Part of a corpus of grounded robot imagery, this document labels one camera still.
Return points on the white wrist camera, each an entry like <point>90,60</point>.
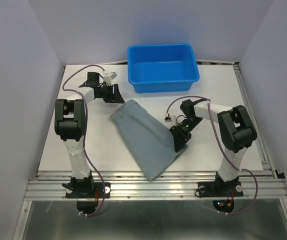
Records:
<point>108,77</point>
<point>171,119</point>

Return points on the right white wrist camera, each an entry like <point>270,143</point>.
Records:
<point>171,119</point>

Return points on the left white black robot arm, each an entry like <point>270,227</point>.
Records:
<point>70,124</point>

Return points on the blue plastic bin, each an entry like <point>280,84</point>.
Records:
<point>162,68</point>

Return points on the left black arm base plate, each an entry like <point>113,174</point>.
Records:
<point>98,192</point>

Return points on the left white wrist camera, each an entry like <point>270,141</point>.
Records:
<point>108,77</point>

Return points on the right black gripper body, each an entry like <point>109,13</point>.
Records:
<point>188,124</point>

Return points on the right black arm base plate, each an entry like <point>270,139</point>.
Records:
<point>216,189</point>

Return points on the light denim skirt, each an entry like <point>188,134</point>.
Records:
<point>150,143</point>

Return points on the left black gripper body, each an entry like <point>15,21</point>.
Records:
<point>105,93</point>

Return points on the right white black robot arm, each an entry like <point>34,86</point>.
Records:
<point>236,134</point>

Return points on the aluminium extrusion frame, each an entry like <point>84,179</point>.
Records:
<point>139,209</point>

